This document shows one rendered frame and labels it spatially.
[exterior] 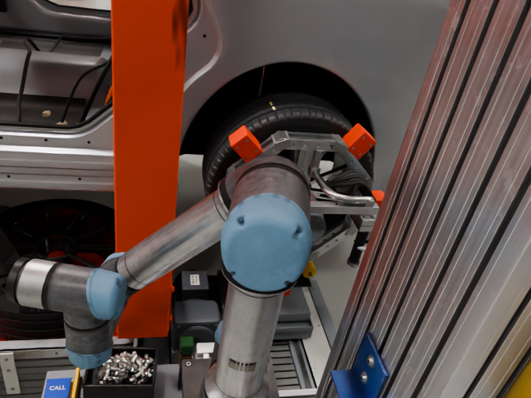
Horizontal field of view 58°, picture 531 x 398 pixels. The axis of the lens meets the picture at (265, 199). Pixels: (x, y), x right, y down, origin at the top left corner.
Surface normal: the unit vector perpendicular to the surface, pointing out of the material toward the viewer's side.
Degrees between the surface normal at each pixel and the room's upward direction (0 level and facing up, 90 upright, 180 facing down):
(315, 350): 0
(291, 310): 0
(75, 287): 37
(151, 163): 90
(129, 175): 90
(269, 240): 82
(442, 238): 90
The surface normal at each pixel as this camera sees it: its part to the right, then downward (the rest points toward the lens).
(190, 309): 0.15, -0.83
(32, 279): 0.08, -0.36
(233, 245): -0.05, 0.42
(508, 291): 0.17, 0.55
